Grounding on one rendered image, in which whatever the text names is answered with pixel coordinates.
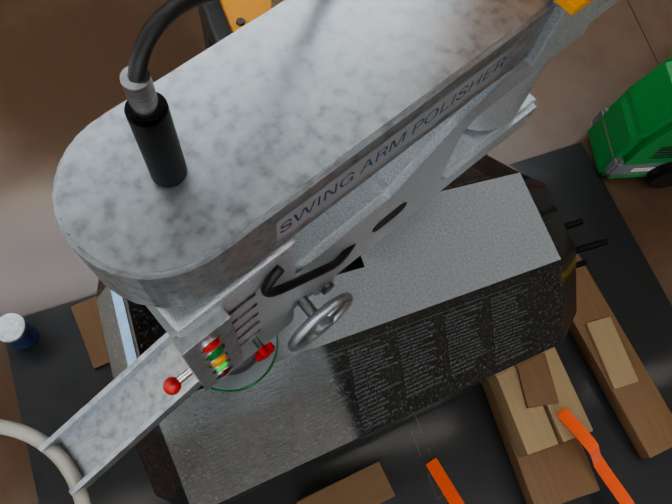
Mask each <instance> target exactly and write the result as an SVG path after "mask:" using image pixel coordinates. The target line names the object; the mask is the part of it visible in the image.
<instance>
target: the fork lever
mask: <svg viewBox="0 0 672 504"><path fill-rule="evenodd" d="M334 287H335V285H334V284H333V283H332V282H329V283H327V284H326V285H325V286H324V287H323V288H322V289H321V293H322V294H323V295H326V294H327V293H328V292H330V291H331V290H332V289H333V288H334ZM171 339H172V338H171V337H170V336H169V334H168V333H167V332H166V333H165V334H164V335H163V336H162V337H160V338H159V339H158V340H157V341H156V342H155V343H154V344H153V345H152V346H150V347H149V348H148V349H147V350H146V351H145V352H144V353H143V354H142V355H140V356H139V357H138V358H137V359H136V360H135V361H134V362H133V363H132V364H130V365H129V366H128V367H127V368H126V369H125V370H124V371H123V372H122V373H120V374H119V375H118V376H117V377H116V378H115V379H114V380H113V381H112V382H110V383H109V384H108V385H107V386H106V387H105V388H104V389H103V390H102V391H100V392H99V393H98V394H97V395H96V396H95V397H94V398H93V399H92V400H90V401H89V402H88V403H87V404H86V405H85V406H84V407H83V408H82V409H80V410H79V411H78V412H77V413H76V414H75V415H74V416H73V417H72V418H70V419H69V420H68V421H67V422H66V423H65V424H64V425H63V426H62V427H60V428H59V429H58V430H57V431H56V432H55V433H54V434H53V435H52V436H50V437H49V438H48V439H47V440H46V441H45V442H44V443H43V444H42V445H40V446H39V447H38V449H39V450H40V451H41V452H43V451H46V450H47V449H49V448H50V447H51V446H53V445H55V444H58V445H59V446H60V447H61V448H62V449H63V450H64V451H65V452H66V453H67V454H68V455H69V456H70V458H71V459H72V460H73V462H74V463H75V465H76V466H77V468H78V470H79V471H80V473H81V475H82V477H83V479H81V480H80V481H79V482H78V483H77V484H76V485H75V486H74V487H73V488H71V489H70V490H69V493H70V494H71V495H75V494H77V493H78V492H79V491H81V490H82V489H84V488H86V487H87V488H88V487H90V486H91V485H92V484H93V483H94V482H95V481H96V480H97V479H98V478H100V477H101V476H102V475H103V474H104V473H105V472H106V471H107V470H108V469H110V468H111V467H112V466H113V465H114V464H115V463H116V462H117V461H118V460H120V459H121V458H122V457H123V456H124V455H125V454H126V453H127V452H128V451H130V450H131V449H132V448H133V447H134V446H135V445H136V444H137V443H138V442H139V441H141V440H142V439H143V438H144V437H145V436H146V435H147V434H148V433H149V432H151V431H152V430H153V429H154V428H155V427H156V426H157V425H158V424H159V423H161V422H162V421H163V420H164V419H165V418H166V417H167V416H168V415H169V414H171V413H172V412H173V411H174V410H175V409H176V408H177V407H178V406H179V405H181V404H182V403H183V402H184V401H185V400H186V399H187V398H188V397H189V396H190V395H192V394H193V393H194V392H195V391H196V390H197V389H198V388H199V387H200V386H202V384H201V383H200V382H199V380H198V379H197V378H196V377H195V375H194V374H193V375H191V376H190V377H189V378H188V379H186V380H185V381H184V382H183V383H181V389H180V391H179V392H178V393H177V394H175V395H169V394H167V393H165V391H164V390H163V383H164V381H165V380H166V379H167V378H168V377H177V376H179V375H180V374H181V373H182V372H184V371H185V370H186V369H188V368H189V367H188V366H187V364H186V363H185V362H184V360H183V359H182V358H181V356H180V355H179V354H178V352H177V351H176V350H175V348H174V347H173V346H172V344H171V343H170V340H171Z"/></svg>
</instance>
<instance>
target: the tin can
mask: <svg viewBox="0 0 672 504"><path fill-rule="evenodd" d="M37 337H38V332H37V329H36V327H35V326H34V325H32V324H31V323H30V322H28V321H27V320H25V319H24V318H23V317H21V316H20V315H18V314H15V313H9V314H5V315H3V316H2V317H0V340H1V341H3V342H5V343H7V344H9V345H10V346H12V347H14V348H16V349H20V350H23V349H27V348H29V347H31V346H32V345H33V344H34V343H35V342H36V340H37Z"/></svg>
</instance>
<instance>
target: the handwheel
mask: <svg viewBox="0 0 672 504"><path fill-rule="evenodd" d="M352 302H353V296H352V294H351V293H348V292H345V293H342V294H340V295H338V296H336V297H334V298H333V299H331V300H330V301H328V302H327V303H326V304H324V305H323V306H322V307H321V308H319V309H317V308H316V307H315V306H314V304H313V303H312V302H311V301H310V300H309V299H308V298H307V296H303V297H302V298H301V299H300V300H299V301H298V302H297V304H298V306H299V307H300V308H301V309H302V310H303V311H304V313H305V314H306V315H307V316H308V317H309V318H308V319H307V320H306V321H305V322H304V323H303V324H302V325H301V326H300V327H299V328H298V329H297V330H296V331H295V333H294V334H293V335H292V337H291V338H290V340H289V342H288V348H289V350H290V351H293V352H295V351H299V350H301V349H303V348H305V347H306V346H308V345H309V344H311V343H312V342H313V341H315V340H316V339H317V338H318V337H320V336H321V335H322V334H323V333H325V332H326V331H327V330H328V329H329V328H330V327H331V326H332V325H333V324H335V323H336V322H337V321H338V320H339V319H340V318H341V316H342V315H343V314H344V313H345V312H346V311H347V310H348V308H349V307H350V306H351V304H352Z"/></svg>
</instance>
